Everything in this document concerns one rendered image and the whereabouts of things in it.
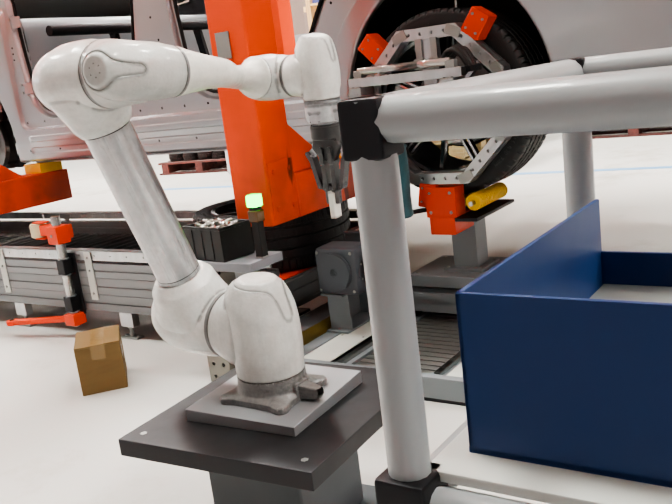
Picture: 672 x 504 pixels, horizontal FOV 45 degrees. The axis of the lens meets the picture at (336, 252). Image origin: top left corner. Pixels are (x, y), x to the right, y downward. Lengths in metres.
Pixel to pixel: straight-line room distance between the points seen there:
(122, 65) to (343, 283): 1.55
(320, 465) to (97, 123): 0.79
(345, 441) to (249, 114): 1.42
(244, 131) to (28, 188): 1.93
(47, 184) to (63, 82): 2.92
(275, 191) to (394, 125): 2.34
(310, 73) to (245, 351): 0.67
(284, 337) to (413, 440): 1.24
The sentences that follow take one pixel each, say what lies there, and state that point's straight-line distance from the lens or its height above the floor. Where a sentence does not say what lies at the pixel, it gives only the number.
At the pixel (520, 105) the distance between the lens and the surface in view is 0.42.
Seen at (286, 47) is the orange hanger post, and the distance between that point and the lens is 6.12.
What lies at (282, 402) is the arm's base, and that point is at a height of 0.34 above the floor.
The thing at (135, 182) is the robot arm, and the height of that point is 0.84.
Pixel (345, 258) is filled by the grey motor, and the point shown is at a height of 0.37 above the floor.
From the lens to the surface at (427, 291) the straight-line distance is 3.10.
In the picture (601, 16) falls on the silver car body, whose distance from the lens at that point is 2.74.
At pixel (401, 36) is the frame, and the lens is 2.90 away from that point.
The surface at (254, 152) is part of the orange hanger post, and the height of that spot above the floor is 0.78.
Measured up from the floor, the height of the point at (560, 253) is 0.85.
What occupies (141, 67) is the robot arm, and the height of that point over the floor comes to 1.06.
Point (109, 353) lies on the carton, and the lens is 3.01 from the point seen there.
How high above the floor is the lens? 1.02
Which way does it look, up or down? 13 degrees down
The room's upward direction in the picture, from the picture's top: 7 degrees counter-clockwise
